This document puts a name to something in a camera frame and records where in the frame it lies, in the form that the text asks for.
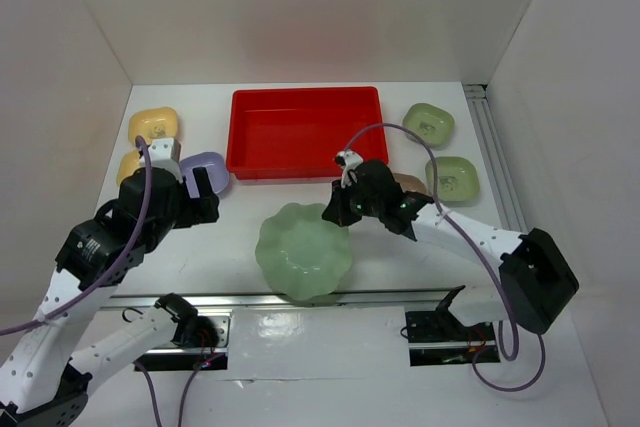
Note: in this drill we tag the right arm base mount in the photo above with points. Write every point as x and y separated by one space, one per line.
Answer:
438 339

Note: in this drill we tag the yellow square plate far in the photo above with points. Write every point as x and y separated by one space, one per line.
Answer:
152 124

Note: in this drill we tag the yellow square plate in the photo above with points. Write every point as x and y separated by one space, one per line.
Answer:
152 124
129 164

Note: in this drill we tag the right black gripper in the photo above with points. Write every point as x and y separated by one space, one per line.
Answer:
337 210

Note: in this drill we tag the brown square plate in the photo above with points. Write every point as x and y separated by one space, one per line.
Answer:
410 183

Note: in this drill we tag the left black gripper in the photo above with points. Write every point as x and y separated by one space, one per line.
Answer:
198 209

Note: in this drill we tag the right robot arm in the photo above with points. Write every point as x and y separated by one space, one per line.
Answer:
534 281

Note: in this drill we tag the green square plate near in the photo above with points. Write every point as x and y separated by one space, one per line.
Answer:
458 181

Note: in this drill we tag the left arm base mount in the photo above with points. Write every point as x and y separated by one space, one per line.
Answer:
207 346

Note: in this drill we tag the purple square plate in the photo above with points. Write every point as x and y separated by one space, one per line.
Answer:
216 169

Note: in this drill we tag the red plastic bin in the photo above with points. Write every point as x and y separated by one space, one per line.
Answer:
295 133

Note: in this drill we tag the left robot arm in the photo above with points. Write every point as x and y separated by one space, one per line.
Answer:
47 380

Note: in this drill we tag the yellow square plate near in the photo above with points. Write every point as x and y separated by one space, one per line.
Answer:
129 164

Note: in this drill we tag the green scalloped bowl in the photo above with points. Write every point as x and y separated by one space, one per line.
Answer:
301 255

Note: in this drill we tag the green square plate far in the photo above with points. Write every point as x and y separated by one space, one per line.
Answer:
432 124

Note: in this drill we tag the green square plate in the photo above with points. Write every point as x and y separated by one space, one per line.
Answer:
458 181
432 124

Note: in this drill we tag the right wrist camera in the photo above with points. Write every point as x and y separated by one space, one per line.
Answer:
348 161

